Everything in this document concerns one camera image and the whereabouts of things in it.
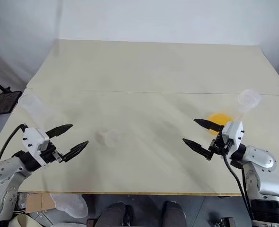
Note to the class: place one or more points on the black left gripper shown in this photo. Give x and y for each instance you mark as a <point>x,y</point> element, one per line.
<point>49,153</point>

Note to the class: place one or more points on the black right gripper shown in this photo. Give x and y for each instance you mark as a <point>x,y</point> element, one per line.
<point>221,144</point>

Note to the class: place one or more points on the small clear conical flask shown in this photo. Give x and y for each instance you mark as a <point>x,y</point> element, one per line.
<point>32,107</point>

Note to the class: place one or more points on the large clear conical flask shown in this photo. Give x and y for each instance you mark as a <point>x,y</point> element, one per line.
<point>245,104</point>

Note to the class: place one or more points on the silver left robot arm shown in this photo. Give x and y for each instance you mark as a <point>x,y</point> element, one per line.
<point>9,170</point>

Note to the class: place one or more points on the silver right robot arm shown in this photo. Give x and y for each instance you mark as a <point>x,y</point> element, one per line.
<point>264,175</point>

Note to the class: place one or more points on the clear plastic bag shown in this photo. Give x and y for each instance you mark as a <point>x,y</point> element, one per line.
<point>70,205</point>

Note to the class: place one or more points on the brown cardboard piece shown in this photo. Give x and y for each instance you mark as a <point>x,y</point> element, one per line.
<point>38,203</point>

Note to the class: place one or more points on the black mesh panel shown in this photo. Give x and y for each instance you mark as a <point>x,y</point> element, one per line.
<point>3,101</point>

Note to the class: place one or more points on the dark rounded shape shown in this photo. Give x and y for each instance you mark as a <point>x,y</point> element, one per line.
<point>174,215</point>
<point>115,215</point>

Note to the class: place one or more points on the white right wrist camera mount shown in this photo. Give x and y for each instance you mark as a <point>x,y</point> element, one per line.
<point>235,133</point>

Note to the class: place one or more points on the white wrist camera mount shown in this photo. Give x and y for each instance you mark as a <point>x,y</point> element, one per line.
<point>32,139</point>
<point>235,133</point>

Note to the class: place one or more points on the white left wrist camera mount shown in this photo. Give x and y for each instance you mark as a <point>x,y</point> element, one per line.
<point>32,139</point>

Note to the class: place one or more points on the black metal bracket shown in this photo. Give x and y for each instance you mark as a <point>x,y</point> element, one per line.
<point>221,222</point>

